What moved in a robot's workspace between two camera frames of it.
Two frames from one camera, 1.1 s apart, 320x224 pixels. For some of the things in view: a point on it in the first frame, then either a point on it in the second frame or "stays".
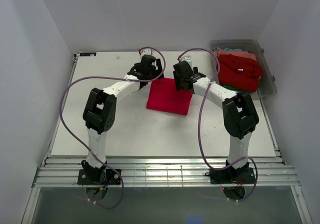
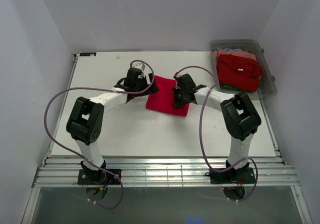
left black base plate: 98,176 stays
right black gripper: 177,82 to 176,102
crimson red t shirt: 164,96 stays
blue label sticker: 88,54 stays
